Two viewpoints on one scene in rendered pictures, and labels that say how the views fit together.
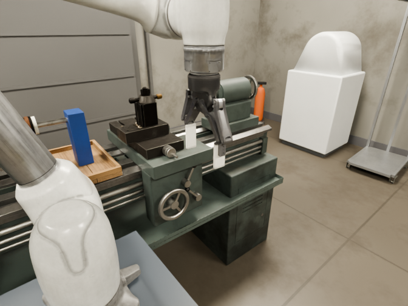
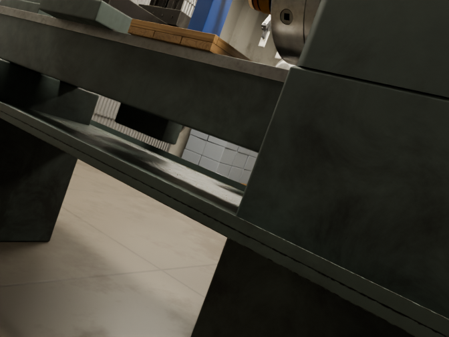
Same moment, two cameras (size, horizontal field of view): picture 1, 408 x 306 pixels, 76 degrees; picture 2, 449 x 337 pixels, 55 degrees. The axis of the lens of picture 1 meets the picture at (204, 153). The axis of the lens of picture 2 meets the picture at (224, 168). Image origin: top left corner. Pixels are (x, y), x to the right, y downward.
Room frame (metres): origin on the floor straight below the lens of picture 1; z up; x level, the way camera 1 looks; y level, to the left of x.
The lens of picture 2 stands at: (1.23, 1.80, 0.68)
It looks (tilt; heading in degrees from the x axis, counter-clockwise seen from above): 4 degrees down; 251
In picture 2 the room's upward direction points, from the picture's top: 20 degrees clockwise
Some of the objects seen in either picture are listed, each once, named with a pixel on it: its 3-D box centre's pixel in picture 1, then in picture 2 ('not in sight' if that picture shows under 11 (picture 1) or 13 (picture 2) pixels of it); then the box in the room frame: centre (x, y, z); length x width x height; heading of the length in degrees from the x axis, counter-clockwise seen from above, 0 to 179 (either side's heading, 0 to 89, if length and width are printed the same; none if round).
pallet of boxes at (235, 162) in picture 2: not in sight; (224, 150); (-0.84, -4.66, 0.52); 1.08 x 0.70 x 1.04; 39
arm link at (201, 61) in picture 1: (204, 59); not in sight; (0.61, 0.00, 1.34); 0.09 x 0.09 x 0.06
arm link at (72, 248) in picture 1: (76, 249); not in sight; (0.43, 0.28, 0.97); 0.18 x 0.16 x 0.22; 29
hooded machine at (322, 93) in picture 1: (320, 93); not in sight; (3.21, -1.44, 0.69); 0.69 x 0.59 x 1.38; 39
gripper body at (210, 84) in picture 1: (204, 92); not in sight; (0.61, 0.00, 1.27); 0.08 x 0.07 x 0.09; 32
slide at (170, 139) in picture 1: (143, 134); (143, 25); (1.16, 0.29, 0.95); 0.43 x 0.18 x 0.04; 37
